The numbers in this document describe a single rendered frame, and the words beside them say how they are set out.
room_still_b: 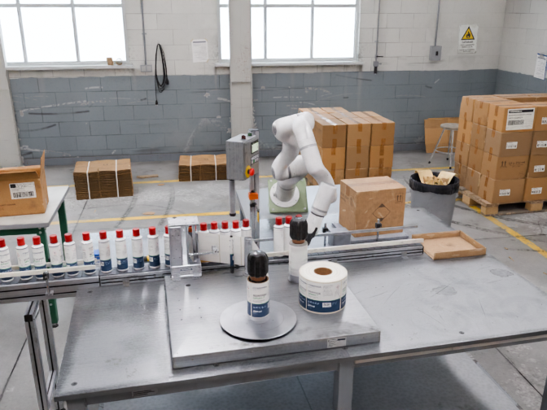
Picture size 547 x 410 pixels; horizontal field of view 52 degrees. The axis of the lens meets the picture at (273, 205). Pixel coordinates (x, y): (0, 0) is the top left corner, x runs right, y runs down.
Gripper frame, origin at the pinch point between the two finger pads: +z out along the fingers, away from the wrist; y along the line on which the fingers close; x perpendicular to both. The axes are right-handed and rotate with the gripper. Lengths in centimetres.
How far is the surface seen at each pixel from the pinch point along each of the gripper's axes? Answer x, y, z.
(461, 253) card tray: 79, 13, -19
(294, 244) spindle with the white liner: -18.3, 30.3, -6.4
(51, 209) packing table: -128, -128, 64
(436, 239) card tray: 78, -11, -17
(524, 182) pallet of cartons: 305, -235, -48
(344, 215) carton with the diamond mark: 31.3, -35.1, -9.6
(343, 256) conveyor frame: 19.6, 4.9, 1.7
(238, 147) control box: -50, -1, -36
